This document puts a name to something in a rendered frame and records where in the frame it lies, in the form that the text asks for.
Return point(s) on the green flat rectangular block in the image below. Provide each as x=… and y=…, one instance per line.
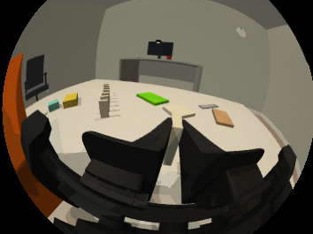
x=153, y=98

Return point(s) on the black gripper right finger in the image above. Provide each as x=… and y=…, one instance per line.
x=202, y=162

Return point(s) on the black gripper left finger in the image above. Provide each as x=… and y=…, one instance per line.
x=144, y=156

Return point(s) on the teal block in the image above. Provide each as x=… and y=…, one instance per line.
x=53, y=105

